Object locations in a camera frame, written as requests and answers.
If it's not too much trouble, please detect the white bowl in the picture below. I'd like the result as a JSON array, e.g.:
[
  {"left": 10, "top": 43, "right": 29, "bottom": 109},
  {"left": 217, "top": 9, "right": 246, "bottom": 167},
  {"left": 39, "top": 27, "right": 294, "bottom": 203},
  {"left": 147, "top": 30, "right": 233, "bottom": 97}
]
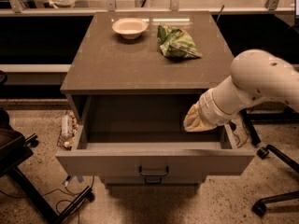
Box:
[{"left": 112, "top": 18, "right": 148, "bottom": 40}]

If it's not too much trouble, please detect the black chair base right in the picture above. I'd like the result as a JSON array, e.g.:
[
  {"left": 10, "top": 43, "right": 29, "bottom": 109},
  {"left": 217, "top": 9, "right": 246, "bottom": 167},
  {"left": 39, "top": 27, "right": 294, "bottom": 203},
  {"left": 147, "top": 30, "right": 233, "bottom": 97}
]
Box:
[{"left": 252, "top": 144, "right": 299, "bottom": 218}]

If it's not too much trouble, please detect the black stand leg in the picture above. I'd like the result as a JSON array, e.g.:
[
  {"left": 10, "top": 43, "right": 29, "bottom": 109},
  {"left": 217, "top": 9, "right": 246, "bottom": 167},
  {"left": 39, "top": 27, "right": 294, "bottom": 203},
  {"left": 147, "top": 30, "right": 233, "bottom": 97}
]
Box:
[{"left": 240, "top": 109, "right": 261, "bottom": 146}]

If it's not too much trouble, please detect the grey drawer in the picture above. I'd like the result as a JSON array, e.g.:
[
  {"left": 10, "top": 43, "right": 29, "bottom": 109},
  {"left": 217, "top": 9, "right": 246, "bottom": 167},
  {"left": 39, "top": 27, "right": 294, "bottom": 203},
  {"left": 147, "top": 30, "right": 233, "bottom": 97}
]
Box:
[
  {"left": 57, "top": 94, "right": 254, "bottom": 178},
  {"left": 101, "top": 175, "right": 206, "bottom": 186}
]

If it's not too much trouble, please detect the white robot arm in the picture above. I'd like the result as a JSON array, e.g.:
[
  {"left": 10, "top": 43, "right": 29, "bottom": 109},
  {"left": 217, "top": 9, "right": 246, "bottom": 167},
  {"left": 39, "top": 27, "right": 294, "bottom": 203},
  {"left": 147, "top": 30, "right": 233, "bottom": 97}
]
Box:
[{"left": 183, "top": 49, "right": 299, "bottom": 133}]

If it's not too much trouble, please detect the black chair left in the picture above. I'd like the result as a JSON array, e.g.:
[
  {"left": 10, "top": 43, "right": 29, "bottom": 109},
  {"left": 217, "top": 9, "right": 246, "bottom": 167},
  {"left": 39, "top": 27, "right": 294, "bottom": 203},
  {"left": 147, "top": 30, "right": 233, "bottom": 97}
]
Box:
[{"left": 0, "top": 69, "right": 95, "bottom": 224}]

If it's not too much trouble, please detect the blue tape cross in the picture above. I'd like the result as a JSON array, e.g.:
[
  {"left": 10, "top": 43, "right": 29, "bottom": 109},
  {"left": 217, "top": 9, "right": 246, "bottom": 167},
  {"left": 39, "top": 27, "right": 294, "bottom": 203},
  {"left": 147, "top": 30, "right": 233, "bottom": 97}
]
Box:
[{"left": 62, "top": 175, "right": 85, "bottom": 187}]

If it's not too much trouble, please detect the black floor cable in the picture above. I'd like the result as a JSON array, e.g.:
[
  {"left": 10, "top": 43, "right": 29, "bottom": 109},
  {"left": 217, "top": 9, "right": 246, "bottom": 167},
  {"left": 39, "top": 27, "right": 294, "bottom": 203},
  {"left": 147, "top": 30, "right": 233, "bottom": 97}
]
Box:
[{"left": 0, "top": 175, "right": 95, "bottom": 224}]

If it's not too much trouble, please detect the grey drawer cabinet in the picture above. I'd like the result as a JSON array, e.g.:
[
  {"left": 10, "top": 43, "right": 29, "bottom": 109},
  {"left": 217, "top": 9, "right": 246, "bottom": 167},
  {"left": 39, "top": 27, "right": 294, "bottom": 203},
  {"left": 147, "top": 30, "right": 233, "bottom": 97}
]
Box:
[{"left": 60, "top": 10, "right": 235, "bottom": 191}]

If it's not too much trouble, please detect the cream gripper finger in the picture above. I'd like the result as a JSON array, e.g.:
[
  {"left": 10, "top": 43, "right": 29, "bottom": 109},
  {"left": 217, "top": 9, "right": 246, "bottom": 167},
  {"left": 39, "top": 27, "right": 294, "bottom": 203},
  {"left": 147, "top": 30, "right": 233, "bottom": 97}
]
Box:
[{"left": 183, "top": 104, "right": 215, "bottom": 133}]

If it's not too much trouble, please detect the grey bottom drawer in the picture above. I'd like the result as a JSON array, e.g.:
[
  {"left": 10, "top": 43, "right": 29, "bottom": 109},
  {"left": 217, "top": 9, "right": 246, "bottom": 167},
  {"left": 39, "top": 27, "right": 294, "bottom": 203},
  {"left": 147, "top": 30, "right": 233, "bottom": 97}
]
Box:
[{"left": 101, "top": 175, "right": 206, "bottom": 186}]

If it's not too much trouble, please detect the green chip bag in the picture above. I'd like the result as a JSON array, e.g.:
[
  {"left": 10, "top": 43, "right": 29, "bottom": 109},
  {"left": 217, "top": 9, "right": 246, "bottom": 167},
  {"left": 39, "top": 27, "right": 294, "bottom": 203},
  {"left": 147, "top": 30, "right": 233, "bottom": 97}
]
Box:
[{"left": 157, "top": 24, "right": 202, "bottom": 59}]

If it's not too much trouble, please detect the grey top drawer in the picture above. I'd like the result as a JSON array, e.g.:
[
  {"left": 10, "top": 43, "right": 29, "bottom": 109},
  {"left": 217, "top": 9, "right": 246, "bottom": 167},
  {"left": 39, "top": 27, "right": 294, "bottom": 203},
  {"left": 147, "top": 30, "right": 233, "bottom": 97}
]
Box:
[{"left": 57, "top": 94, "right": 254, "bottom": 178}]

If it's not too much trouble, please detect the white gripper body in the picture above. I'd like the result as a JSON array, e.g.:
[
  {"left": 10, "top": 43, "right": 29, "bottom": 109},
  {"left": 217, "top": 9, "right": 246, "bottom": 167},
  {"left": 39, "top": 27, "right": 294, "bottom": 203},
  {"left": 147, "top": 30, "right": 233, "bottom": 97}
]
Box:
[{"left": 199, "top": 89, "right": 232, "bottom": 129}]

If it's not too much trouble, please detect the wire basket with snacks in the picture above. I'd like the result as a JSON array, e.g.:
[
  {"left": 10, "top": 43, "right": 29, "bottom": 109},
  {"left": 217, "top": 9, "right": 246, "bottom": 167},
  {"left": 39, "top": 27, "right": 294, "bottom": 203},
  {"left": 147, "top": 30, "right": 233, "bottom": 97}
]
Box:
[{"left": 57, "top": 111, "right": 78, "bottom": 150}]

